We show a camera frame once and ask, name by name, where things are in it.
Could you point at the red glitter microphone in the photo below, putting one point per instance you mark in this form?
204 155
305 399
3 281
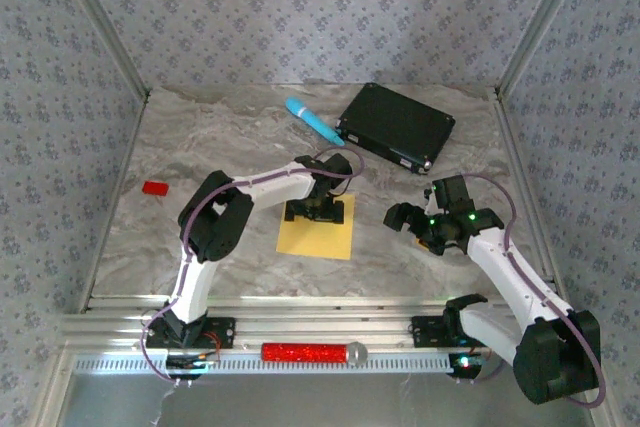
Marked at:
305 353

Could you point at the aluminium side rail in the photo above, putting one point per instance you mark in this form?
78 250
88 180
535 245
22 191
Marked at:
531 187
116 199

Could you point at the black controller board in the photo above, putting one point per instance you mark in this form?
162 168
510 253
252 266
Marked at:
187 362
470 363

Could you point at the blue cylinder stick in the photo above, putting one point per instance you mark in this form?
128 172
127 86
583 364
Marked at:
312 119

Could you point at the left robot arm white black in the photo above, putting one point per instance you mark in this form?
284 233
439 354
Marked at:
280 192

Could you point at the aluminium base frame rail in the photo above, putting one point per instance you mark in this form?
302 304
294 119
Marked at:
325 323

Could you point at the black hard case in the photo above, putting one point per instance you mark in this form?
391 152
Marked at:
395 127

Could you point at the small red block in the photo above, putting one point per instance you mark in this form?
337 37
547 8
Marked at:
155 188

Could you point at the yellow paper sheet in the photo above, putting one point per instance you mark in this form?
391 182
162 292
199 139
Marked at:
315 242

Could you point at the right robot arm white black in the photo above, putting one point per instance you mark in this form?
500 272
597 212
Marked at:
500 277

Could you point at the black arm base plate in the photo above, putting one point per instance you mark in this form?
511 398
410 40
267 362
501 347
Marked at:
226 333
424 333

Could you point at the aluminium frame leg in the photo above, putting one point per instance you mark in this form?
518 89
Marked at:
54 392

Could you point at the aluminium corner post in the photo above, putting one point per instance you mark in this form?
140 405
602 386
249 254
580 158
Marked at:
103 22
539 22

